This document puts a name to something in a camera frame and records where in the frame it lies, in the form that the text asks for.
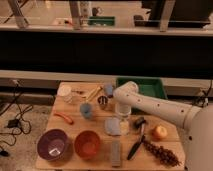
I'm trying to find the grey-blue towel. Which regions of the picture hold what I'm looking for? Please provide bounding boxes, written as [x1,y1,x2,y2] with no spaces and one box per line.
[104,117,121,136]

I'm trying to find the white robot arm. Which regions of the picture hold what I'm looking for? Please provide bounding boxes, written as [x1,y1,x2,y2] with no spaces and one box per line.
[113,81,213,171]

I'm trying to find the green plastic tray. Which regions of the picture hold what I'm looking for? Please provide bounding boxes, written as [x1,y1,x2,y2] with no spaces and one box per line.
[116,77,167,99]

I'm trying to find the orange apple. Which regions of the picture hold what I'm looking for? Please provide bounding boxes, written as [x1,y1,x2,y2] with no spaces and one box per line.
[153,125,168,140]

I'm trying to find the blue cup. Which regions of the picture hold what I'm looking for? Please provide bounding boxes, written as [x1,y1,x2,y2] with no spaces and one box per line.
[80,103,92,119]

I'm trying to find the yellow wooden spoon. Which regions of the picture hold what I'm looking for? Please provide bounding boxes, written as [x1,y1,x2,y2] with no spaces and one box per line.
[86,86,102,102]

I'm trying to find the orange bowl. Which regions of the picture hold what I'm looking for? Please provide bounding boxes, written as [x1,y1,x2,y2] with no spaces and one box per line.
[74,130,101,160]

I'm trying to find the brown pine cone bunch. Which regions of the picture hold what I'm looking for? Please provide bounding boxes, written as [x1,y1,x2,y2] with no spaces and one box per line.
[142,139,180,167]

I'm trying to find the orange carrot toy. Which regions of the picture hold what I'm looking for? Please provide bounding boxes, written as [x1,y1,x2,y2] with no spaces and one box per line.
[53,113,74,125]

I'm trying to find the purple bowl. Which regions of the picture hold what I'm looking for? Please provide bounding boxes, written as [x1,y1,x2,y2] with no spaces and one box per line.
[37,129,70,161]

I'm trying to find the green background bin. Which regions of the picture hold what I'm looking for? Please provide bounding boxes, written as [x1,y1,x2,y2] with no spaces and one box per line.
[88,16,115,26]

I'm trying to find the black power cables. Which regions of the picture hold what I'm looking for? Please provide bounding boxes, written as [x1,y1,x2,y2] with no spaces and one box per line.
[0,81,34,158]

